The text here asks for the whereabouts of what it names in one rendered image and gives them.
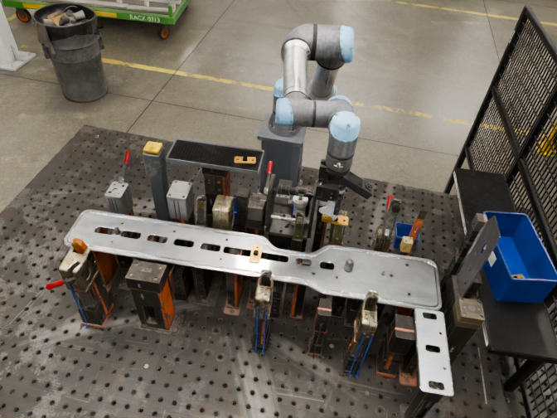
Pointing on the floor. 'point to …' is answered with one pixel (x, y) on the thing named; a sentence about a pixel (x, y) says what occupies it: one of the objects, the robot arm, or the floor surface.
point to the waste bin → (73, 48)
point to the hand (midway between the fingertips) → (336, 216)
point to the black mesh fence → (522, 155)
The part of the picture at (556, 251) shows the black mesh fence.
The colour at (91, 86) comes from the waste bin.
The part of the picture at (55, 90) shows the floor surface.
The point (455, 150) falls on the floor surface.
